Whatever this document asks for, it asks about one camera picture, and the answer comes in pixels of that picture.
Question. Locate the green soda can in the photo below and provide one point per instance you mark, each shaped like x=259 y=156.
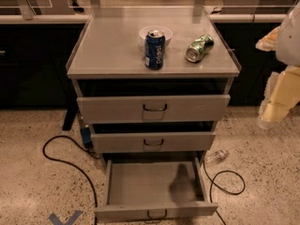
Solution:
x=199 y=48

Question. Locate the grey top drawer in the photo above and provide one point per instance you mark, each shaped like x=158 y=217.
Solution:
x=106 y=110

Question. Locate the blue pepsi can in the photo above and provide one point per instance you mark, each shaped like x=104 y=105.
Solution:
x=154 y=49

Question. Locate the grey bottom drawer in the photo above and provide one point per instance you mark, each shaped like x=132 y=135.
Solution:
x=153 y=190

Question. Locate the grey middle drawer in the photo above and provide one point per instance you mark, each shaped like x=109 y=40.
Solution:
x=152 y=142

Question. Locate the dark right counter cabinet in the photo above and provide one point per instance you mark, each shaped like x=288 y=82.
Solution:
x=256 y=65

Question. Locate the dark counter cabinet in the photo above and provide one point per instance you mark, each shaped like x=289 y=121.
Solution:
x=33 y=62
x=256 y=65

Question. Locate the grey metal drawer cabinet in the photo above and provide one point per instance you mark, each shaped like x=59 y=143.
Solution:
x=110 y=62

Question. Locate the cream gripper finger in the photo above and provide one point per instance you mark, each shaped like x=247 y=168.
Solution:
x=269 y=42
x=281 y=94

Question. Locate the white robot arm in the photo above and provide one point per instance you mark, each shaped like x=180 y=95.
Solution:
x=288 y=44

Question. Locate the white ceramic bowl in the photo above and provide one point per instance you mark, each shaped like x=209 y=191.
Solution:
x=168 y=34

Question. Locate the blue power adapter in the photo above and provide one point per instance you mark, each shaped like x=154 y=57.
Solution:
x=86 y=137

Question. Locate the grey drawer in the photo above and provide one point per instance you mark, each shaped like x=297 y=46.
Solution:
x=152 y=142
x=106 y=110
x=153 y=190

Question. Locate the dark left counter cabinet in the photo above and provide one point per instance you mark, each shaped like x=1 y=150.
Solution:
x=33 y=62

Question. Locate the clear plastic bottle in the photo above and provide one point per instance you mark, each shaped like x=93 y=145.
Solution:
x=216 y=157

